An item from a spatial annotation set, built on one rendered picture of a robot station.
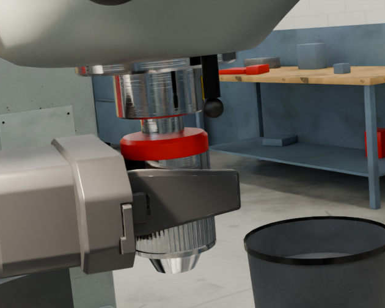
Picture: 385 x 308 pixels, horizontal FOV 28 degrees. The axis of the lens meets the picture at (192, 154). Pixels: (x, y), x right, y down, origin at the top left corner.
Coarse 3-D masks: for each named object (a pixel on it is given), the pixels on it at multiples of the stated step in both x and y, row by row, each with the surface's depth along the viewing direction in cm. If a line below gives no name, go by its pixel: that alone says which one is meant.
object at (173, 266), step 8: (192, 256) 41; (152, 264) 42; (160, 264) 41; (168, 264) 41; (176, 264) 41; (184, 264) 41; (192, 264) 41; (160, 272) 41; (168, 272) 41; (176, 272) 41
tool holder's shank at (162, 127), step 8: (144, 120) 40; (152, 120) 40; (160, 120) 40; (168, 120) 40; (176, 120) 40; (144, 128) 40; (152, 128) 40; (160, 128) 40; (168, 128) 40; (176, 128) 40; (184, 128) 41; (152, 136) 40; (160, 136) 40
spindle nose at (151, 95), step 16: (112, 80) 40; (128, 80) 38; (144, 80) 38; (160, 80) 38; (176, 80) 38; (192, 80) 39; (128, 96) 39; (144, 96) 38; (160, 96) 38; (176, 96) 38; (192, 96) 39; (128, 112) 39; (144, 112) 38; (160, 112) 38; (176, 112) 38; (192, 112) 39
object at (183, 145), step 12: (192, 132) 40; (204, 132) 40; (120, 144) 40; (132, 144) 39; (144, 144) 39; (156, 144) 39; (168, 144) 39; (180, 144) 39; (192, 144) 39; (204, 144) 40; (132, 156) 39; (144, 156) 39; (156, 156) 39; (168, 156) 39; (180, 156) 39
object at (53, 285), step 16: (48, 272) 72; (64, 272) 73; (0, 288) 68; (16, 288) 69; (32, 288) 71; (48, 288) 72; (64, 288) 73; (0, 304) 68; (16, 304) 70; (32, 304) 71; (48, 304) 72; (64, 304) 73
